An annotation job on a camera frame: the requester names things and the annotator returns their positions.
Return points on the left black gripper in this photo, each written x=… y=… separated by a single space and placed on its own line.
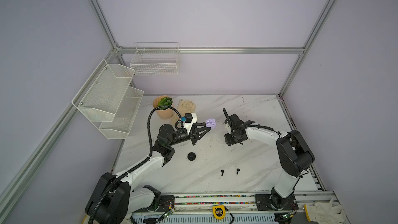
x=193 y=133

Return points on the white wire basket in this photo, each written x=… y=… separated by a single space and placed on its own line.
x=156 y=58

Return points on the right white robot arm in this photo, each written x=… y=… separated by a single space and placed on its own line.
x=295 y=156

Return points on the peach pot with succulent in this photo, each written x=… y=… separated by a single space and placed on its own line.
x=162 y=102

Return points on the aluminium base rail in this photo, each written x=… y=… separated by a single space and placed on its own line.
x=245 y=208

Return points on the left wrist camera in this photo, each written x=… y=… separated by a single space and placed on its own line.
x=188 y=120

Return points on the white mesh two-tier shelf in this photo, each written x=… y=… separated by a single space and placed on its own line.
x=109 y=101

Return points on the white glove right of rail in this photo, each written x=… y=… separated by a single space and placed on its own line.
x=325 y=213

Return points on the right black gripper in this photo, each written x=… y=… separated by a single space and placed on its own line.
x=228 y=140

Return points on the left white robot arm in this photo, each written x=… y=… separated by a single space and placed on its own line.
x=116 y=195

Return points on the beige work glove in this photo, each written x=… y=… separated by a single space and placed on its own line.
x=184 y=106

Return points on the yellow tape measure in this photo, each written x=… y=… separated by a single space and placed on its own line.
x=219 y=211

